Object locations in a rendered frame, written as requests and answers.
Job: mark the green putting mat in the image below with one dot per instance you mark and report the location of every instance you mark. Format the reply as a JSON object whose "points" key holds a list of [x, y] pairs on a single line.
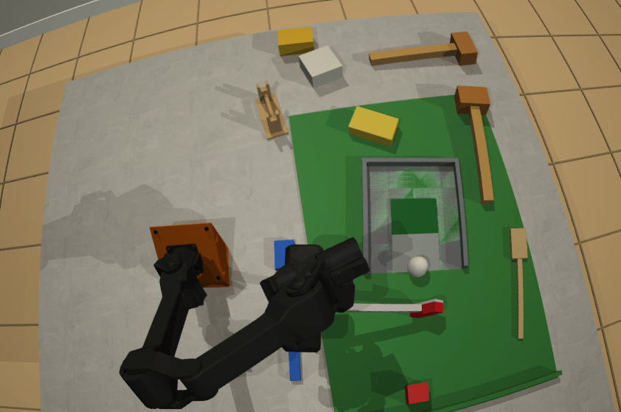
{"points": [[471, 349]]}

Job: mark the white golf ball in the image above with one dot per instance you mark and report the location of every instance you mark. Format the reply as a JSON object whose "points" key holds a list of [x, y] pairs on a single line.
{"points": [[417, 266]]}

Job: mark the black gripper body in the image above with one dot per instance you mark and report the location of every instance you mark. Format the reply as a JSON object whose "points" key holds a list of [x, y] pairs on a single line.
{"points": [[303, 254]]}

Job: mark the brown wooden mallet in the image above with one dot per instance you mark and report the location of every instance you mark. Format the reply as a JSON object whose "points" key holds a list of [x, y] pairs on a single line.
{"points": [[461, 46], [475, 101]]}

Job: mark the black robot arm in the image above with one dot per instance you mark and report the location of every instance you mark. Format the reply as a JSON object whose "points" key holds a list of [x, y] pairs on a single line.
{"points": [[302, 302]]}

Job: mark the yellow rectangular block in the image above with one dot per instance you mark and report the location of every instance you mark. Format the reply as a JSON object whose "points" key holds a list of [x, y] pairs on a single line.
{"points": [[373, 126], [295, 41]]}

